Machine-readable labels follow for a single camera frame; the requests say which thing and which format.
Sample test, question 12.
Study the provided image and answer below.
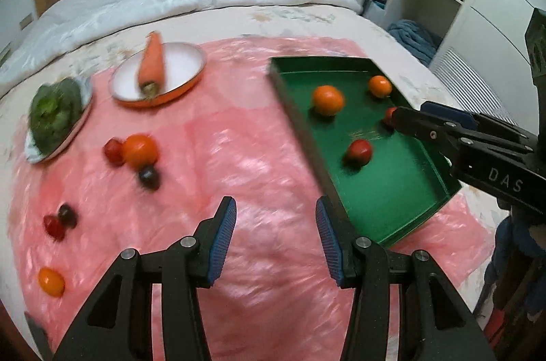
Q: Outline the blue folded blanket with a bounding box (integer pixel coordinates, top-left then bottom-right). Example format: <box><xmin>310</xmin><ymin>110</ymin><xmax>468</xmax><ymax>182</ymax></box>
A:
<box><xmin>387</xmin><ymin>19</ymin><xmax>443</xmax><ymax>68</ymax></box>

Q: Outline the orange rimmed white plate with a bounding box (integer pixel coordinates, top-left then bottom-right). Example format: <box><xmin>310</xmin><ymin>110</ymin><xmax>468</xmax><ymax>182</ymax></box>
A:
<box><xmin>109</xmin><ymin>42</ymin><xmax>206</xmax><ymax>109</ymax></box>

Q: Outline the red fruit pair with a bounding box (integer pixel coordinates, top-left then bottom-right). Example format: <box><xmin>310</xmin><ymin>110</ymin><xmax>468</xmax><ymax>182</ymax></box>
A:
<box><xmin>43</xmin><ymin>215</ymin><xmax>66</xmax><ymax>242</ymax></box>

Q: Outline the green rectangular tray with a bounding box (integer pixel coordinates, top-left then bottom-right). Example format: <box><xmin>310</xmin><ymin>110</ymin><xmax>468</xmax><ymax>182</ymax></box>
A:
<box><xmin>268</xmin><ymin>56</ymin><xmax>461</xmax><ymax>246</ymax></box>

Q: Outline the black smartphone red case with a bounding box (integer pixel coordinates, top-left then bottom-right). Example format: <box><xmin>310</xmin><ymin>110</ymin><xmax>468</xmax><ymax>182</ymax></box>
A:
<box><xmin>24</xmin><ymin>312</ymin><xmax>54</xmax><ymax>361</ymax></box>

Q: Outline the dark plum pair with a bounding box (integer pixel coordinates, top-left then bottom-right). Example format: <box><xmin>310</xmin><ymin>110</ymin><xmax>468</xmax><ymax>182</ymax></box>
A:
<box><xmin>57</xmin><ymin>203</ymin><xmax>78</xmax><ymax>229</ymax></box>

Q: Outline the green leafy vegetable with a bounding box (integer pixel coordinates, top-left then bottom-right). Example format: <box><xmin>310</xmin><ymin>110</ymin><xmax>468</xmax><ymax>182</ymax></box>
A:
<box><xmin>29</xmin><ymin>77</ymin><xmax>83</xmax><ymax>155</ymax></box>

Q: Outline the left wall socket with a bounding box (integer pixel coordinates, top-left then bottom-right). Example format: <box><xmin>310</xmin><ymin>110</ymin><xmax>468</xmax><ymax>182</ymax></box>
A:
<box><xmin>19</xmin><ymin>14</ymin><xmax>34</xmax><ymax>30</ymax></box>

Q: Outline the white patterned plate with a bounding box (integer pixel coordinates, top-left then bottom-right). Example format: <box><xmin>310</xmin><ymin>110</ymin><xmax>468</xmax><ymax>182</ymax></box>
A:
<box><xmin>24</xmin><ymin>76</ymin><xmax>94</xmax><ymax>164</ymax></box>

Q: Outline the orange carrot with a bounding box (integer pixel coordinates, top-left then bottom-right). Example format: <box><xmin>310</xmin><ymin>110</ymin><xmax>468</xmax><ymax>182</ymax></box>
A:
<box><xmin>137</xmin><ymin>31</ymin><xmax>166</xmax><ymax>100</ymax></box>

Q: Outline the small orange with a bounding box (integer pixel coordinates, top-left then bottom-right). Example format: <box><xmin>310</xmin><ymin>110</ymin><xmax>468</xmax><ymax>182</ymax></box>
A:
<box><xmin>121</xmin><ymin>134</ymin><xmax>159</xmax><ymax>171</ymax></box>
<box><xmin>38</xmin><ymin>267</ymin><xmax>66</xmax><ymax>298</ymax></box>
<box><xmin>368</xmin><ymin>75</ymin><xmax>392</xmax><ymax>99</ymax></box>

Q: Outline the pink plastic sheet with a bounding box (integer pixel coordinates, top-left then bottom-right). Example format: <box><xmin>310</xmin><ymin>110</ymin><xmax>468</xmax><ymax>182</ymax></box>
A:
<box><xmin>7</xmin><ymin>35</ymin><xmax>496</xmax><ymax>361</ymax></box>

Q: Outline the large orange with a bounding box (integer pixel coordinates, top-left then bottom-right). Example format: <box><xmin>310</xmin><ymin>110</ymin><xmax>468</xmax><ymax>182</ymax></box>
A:
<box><xmin>312</xmin><ymin>86</ymin><xmax>345</xmax><ymax>117</ymax></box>

